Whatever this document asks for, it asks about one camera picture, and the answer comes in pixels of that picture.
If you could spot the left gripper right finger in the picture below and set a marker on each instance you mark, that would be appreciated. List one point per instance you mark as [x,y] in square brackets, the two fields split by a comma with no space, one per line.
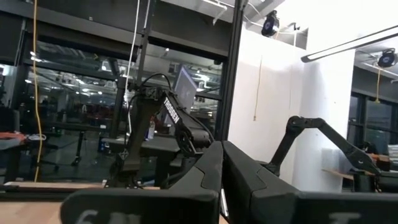
[264,202]

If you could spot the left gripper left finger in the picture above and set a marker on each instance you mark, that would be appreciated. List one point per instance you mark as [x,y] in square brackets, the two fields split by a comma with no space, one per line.
[186,199]

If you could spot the black background robot arm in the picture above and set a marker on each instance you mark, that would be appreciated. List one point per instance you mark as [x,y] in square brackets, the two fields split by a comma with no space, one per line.
[335,137]

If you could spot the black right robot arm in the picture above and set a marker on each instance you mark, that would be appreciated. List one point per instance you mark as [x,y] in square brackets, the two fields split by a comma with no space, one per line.
[140,130]

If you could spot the tilted grey monitor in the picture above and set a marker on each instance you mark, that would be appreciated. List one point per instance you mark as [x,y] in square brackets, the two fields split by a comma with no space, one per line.
[185,88]

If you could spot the long linear ceiling light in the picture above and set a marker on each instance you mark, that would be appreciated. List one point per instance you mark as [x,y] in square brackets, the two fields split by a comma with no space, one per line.
[348,45]

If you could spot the black aluminium frame post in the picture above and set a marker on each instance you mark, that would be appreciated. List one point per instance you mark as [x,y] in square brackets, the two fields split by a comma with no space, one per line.
[230,77]

